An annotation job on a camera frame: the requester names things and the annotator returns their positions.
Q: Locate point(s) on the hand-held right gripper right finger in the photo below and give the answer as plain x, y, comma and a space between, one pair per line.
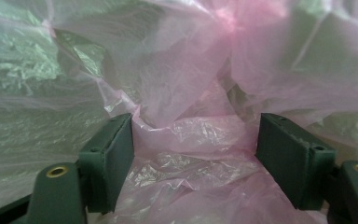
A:
289, 155

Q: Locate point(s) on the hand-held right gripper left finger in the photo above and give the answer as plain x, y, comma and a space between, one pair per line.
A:
112, 161

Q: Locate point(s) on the pink plastic bag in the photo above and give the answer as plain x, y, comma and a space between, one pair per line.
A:
186, 77

